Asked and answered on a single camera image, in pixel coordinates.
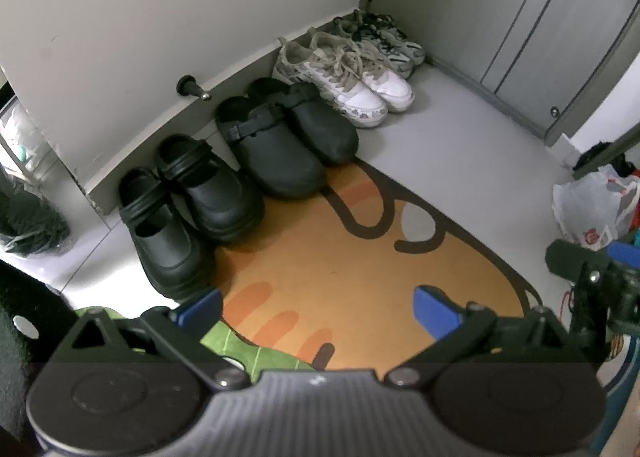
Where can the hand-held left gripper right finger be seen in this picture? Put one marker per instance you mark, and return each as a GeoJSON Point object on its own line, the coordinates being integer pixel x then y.
{"type": "Point", "coordinates": [435, 314]}

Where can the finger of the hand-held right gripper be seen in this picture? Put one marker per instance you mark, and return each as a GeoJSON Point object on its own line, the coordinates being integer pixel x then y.
{"type": "Point", "coordinates": [625, 254]}
{"type": "Point", "coordinates": [570, 257]}

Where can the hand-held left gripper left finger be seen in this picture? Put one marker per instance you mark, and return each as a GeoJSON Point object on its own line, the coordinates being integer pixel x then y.
{"type": "Point", "coordinates": [202, 307]}

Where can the black rubber clog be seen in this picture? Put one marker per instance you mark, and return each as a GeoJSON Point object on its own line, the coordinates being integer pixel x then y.
{"type": "Point", "coordinates": [170, 257]}
{"type": "Point", "coordinates": [225, 202]}

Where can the dark green felt clog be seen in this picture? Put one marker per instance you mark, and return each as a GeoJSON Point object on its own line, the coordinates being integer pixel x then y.
{"type": "Point", "coordinates": [280, 162]}
{"type": "Point", "coordinates": [330, 137]}

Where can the white patterned sneaker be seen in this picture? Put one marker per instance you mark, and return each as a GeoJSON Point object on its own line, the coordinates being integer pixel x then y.
{"type": "Point", "coordinates": [395, 92]}
{"type": "Point", "coordinates": [365, 112]}

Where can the grey blue chunky sneaker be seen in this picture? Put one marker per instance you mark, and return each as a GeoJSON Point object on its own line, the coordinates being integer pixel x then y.
{"type": "Point", "coordinates": [415, 54]}
{"type": "Point", "coordinates": [400, 68]}

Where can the white plastic bag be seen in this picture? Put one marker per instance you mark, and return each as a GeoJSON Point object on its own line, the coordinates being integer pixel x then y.
{"type": "Point", "coordinates": [585, 207]}

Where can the teal printed cloth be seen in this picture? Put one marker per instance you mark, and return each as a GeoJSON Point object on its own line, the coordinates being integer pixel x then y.
{"type": "Point", "coordinates": [625, 362]}

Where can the green patterned mat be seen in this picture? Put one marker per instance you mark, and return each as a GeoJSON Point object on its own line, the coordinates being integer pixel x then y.
{"type": "Point", "coordinates": [265, 362]}

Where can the orange cat-shaped floor mat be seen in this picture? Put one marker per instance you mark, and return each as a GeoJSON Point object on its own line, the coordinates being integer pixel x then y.
{"type": "Point", "coordinates": [350, 277]}

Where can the dark cloth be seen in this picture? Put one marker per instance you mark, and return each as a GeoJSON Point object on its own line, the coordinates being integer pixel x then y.
{"type": "Point", "coordinates": [595, 154]}

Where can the black fabric item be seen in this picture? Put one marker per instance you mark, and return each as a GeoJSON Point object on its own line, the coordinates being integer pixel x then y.
{"type": "Point", "coordinates": [20, 297]}

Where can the dark mesh bundle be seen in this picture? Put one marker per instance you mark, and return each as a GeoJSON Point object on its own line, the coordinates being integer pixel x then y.
{"type": "Point", "coordinates": [30, 222]}

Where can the black door stopper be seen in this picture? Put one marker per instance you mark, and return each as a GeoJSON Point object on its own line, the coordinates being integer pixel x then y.
{"type": "Point", "coordinates": [187, 85]}

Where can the clear plastic storage box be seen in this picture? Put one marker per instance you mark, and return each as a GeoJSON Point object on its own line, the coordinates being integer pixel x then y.
{"type": "Point", "coordinates": [20, 137]}

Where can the grey door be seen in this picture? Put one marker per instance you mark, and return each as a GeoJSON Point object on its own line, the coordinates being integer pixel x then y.
{"type": "Point", "coordinates": [475, 12]}

